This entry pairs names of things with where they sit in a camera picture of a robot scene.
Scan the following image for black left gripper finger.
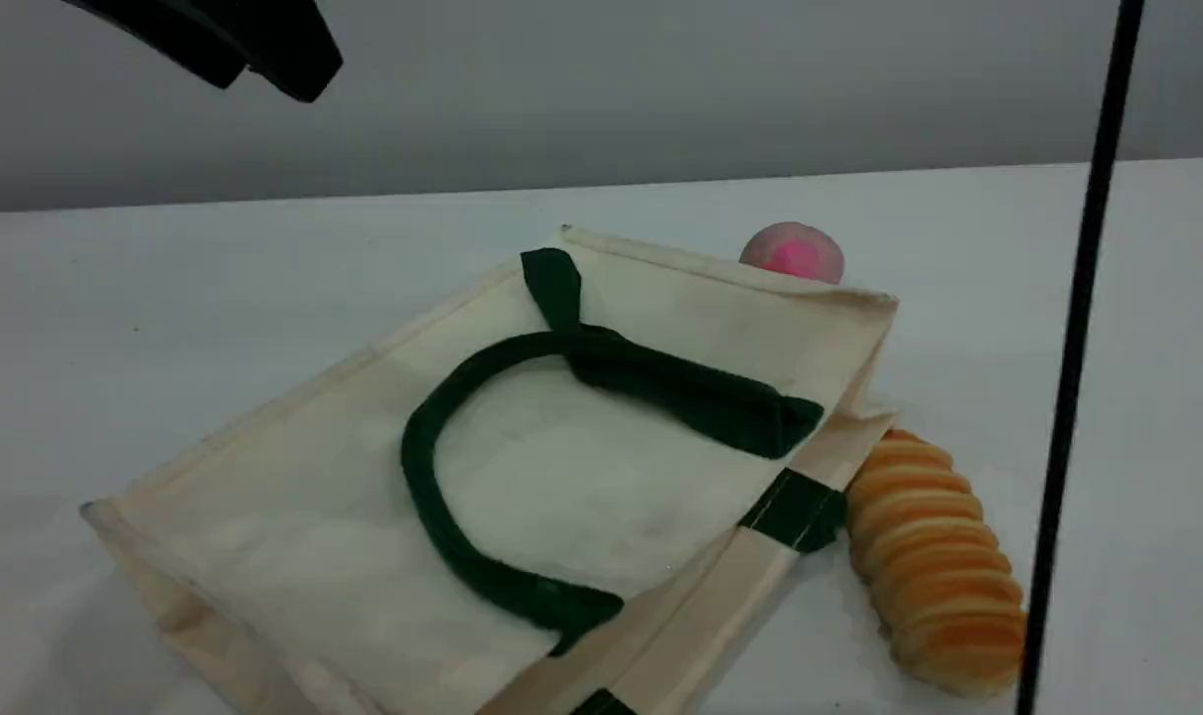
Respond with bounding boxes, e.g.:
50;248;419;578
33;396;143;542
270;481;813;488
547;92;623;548
179;0;344;104
62;0;249;90

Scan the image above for long ridged golden bread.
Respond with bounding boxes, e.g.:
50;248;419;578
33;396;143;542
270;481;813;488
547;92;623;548
844;429;1029;698

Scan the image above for white canvas bag green handles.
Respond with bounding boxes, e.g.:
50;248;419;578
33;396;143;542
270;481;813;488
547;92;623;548
79;226;900;715

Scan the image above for pink peach bun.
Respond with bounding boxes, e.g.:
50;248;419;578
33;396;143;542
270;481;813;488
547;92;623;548
738;221;846;287

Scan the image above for thin black cable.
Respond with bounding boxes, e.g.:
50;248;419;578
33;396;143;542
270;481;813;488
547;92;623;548
1016;0;1148;715

